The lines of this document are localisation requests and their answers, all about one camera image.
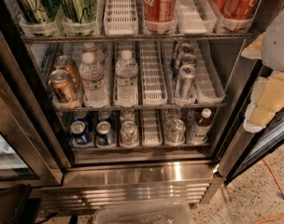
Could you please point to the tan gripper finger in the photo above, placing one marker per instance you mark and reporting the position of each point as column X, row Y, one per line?
column 266, row 99
column 254, row 50

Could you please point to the clear water bottle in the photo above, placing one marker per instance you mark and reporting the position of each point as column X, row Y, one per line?
column 126, row 76

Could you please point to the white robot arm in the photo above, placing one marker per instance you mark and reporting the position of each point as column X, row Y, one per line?
column 273, row 44

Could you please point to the open fridge door right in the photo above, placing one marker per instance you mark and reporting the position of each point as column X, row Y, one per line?
column 239, row 150

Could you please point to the brown juice bottle white cap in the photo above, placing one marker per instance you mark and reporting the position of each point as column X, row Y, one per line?
column 201, row 123

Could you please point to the rear left water bottle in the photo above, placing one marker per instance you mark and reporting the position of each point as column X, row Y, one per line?
column 98, row 54

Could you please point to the stainless steel fridge cabinet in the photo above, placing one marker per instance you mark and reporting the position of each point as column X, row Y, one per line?
column 94, row 177

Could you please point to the front left water bottle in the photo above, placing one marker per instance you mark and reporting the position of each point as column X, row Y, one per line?
column 93, row 81

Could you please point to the glass fridge door left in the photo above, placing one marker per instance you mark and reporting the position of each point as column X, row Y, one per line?
column 31, row 163

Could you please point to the right red cola can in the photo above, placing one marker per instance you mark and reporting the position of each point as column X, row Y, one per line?
column 238, row 9

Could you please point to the empty white tray middle right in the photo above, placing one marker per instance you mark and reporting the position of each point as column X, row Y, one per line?
column 207, row 84

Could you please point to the empty white tray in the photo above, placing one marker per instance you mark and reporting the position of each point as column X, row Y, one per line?
column 207, row 84
column 151, row 130
column 195, row 17

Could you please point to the middle slim silver can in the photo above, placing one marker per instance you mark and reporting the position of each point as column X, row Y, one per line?
column 184, row 59

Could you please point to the slim silver can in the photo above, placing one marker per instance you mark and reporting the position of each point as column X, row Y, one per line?
column 178, row 48
column 185, row 79
column 184, row 59

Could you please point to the empty white tray top right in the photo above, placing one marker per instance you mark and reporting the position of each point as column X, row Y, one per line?
column 195, row 17

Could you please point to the rear slim silver can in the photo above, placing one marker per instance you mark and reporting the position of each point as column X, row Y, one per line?
column 178, row 48

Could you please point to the front slim silver can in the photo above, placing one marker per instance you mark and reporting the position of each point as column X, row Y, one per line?
column 185, row 79

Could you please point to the front silver can bottom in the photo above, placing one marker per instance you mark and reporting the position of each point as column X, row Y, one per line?
column 175, row 132

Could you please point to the centre red cola can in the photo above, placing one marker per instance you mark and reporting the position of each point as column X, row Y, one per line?
column 159, row 10

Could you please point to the empty white tray bottom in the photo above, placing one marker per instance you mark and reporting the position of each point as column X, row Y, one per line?
column 151, row 130

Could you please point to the front white green can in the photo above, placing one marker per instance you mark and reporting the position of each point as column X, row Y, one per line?
column 128, row 133

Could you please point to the blue can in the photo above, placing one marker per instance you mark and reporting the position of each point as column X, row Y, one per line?
column 80, row 133
column 104, row 135

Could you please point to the right green drink can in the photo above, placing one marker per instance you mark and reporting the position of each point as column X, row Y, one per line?
column 80, row 11

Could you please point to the green drink can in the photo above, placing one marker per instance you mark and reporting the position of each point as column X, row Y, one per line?
column 80, row 11
column 39, row 11

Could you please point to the rear gold drink can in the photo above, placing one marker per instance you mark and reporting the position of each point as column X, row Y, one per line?
column 67, row 64

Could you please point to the gold drink can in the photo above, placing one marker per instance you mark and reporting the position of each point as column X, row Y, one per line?
column 67, row 64
column 62, row 85

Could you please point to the front left blue can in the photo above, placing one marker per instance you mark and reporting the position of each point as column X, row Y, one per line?
column 80, row 133

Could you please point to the front gold drink can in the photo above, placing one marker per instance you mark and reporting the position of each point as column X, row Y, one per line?
column 62, row 85

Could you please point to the left green drink can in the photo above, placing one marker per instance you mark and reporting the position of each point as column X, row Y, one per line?
column 39, row 11

